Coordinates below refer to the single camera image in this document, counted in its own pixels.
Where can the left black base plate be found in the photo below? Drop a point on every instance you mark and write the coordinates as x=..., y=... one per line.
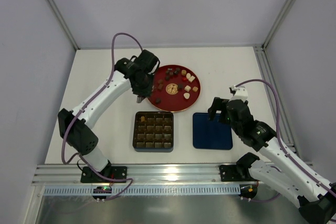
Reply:
x=115, y=174

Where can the white pyramid chocolate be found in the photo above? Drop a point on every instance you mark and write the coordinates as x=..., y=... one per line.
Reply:
x=187, y=88

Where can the white heart chocolate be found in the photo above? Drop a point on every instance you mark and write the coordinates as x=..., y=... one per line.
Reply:
x=186, y=96

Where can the white square chocolate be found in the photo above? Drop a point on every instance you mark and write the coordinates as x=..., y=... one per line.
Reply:
x=192, y=78

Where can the brown rectangular chocolate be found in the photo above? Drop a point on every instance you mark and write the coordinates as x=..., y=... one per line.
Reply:
x=160, y=87

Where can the blue chocolate box with tray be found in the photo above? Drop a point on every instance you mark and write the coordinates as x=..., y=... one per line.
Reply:
x=156, y=134

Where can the slotted cable duct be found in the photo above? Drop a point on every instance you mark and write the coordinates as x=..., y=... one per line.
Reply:
x=143, y=190

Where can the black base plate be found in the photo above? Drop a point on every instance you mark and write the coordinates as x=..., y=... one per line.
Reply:
x=115, y=174
x=234, y=173

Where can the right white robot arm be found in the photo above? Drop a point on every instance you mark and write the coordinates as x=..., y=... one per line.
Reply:
x=311, y=193

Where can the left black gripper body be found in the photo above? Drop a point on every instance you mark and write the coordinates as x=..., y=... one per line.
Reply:
x=142, y=93

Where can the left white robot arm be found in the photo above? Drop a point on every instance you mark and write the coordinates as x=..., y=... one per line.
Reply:
x=75, y=126

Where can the dark faceted chocolate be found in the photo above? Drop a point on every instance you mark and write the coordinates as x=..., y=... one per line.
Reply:
x=157, y=100

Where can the blue box lid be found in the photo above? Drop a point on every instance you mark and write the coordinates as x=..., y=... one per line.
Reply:
x=211, y=135

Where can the round red tray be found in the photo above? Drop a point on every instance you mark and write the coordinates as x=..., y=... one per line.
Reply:
x=172, y=99

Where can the metal serving tongs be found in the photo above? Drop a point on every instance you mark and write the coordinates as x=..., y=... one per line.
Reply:
x=139, y=99

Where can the aluminium front rail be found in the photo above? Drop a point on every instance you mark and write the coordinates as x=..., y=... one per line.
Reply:
x=202, y=173

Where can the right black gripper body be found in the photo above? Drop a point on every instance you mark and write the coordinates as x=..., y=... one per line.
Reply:
x=219, y=108

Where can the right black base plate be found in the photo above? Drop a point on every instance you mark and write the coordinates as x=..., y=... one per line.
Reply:
x=234, y=173

